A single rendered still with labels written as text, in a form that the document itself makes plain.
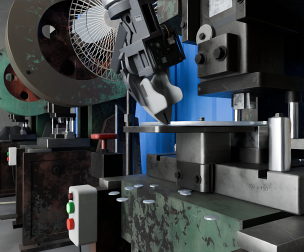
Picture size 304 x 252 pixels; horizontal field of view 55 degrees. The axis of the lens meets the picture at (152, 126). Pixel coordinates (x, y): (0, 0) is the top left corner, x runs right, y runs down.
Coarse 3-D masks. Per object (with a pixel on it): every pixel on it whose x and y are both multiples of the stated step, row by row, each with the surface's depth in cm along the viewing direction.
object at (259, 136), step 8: (256, 128) 62; (264, 128) 62; (232, 136) 68; (240, 136) 66; (248, 136) 64; (256, 136) 62; (264, 136) 62; (232, 144) 68; (240, 144) 66; (248, 144) 64; (256, 144) 62; (264, 144) 62
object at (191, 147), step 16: (128, 128) 58; (144, 128) 52; (160, 128) 49; (176, 128) 51; (192, 128) 53; (208, 128) 55; (224, 128) 57; (240, 128) 59; (176, 144) 64; (192, 144) 60; (208, 144) 57; (224, 144) 60; (176, 160) 64; (192, 160) 60; (208, 160) 57; (224, 160) 60; (176, 176) 63; (192, 176) 58; (208, 176) 57
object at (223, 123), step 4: (140, 124) 62; (144, 124) 58; (148, 124) 57; (152, 124) 55; (156, 124) 55; (160, 124) 74; (168, 124) 76; (172, 124) 52; (176, 124) 52; (180, 124) 51; (184, 124) 51; (188, 124) 50; (192, 124) 50; (196, 124) 50; (200, 124) 50; (204, 124) 50; (208, 124) 50; (212, 124) 49; (216, 124) 49; (220, 124) 49; (224, 124) 49; (228, 124) 49; (232, 124) 49; (236, 124) 50; (240, 124) 50; (244, 124) 50; (248, 124) 50; (252, 124) 50; (256, 124) 51; (260, 124) 51; (264, 124) 52
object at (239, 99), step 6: (234, 96) 70; (240, 96) 69; (246, 96) 68; (252, 96) 68; (234, 102) 70; (240, 102) 69; (246, 102) 68; (252, 102) 68; (234, 108) 70; (240, 108) 69; (246, 108) 68; (252, 108) 68
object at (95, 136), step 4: (92, 136) 85; (96, 136) 83; (100, 136) 83; (104, 136) 83; (108, 136) 84; (112, 136) 84; (116, 136) 85; (104, 140) 85; (104, 144) 85; (104, 148) 85
